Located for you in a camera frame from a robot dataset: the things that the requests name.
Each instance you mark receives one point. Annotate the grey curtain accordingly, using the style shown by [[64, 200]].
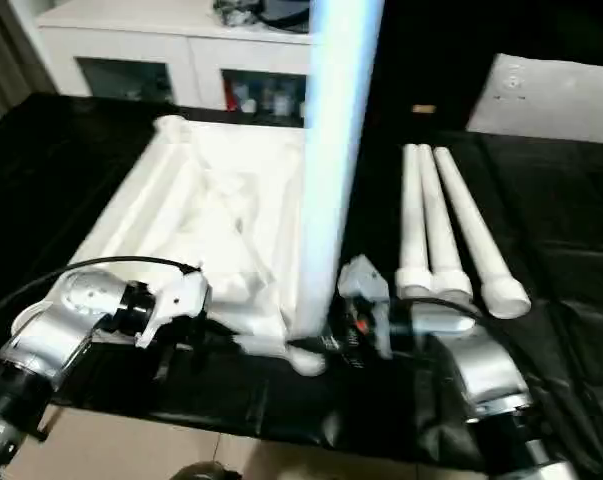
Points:
[[11, 50]]

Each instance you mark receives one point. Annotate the white plastic table top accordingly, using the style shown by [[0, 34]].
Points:
[[206, 210]]

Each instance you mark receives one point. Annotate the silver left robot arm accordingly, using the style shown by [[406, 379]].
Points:
[[56, 325]]

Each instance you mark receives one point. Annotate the white glass-door cabinet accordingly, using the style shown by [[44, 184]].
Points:
[[131, 50]]

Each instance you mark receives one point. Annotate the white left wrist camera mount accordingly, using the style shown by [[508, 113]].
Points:
[[181, 300]]

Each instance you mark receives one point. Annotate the white plastic table leg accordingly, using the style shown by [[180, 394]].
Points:
[[438, 215], [336, 150], [473, 220], [413, 210]]

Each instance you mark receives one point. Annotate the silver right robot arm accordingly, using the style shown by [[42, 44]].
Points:
[[486, 370]]

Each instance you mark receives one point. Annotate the black box with gold label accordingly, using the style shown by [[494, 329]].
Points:
[[431, 60]]

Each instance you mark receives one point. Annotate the black work mat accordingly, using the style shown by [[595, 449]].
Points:
[[556, 225]]

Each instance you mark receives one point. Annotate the grey helmet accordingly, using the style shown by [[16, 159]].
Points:
[[286, 15]]

